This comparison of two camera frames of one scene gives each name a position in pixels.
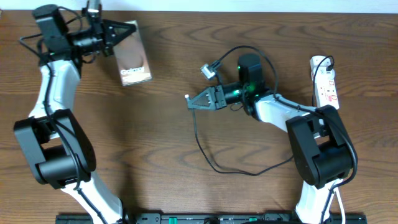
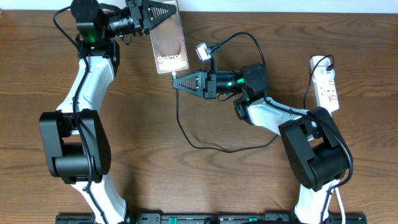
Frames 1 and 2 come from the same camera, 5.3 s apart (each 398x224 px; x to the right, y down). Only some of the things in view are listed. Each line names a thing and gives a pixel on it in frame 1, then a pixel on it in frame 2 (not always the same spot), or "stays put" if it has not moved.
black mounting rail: [214, 218] stays put
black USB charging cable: [272, 167] to [196, 142]
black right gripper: [211, 93] to [209, 91]
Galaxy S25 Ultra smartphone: [132, 58] to [170, 44]
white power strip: [323, 74] stays put
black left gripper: [109, 27] to [143, 24]
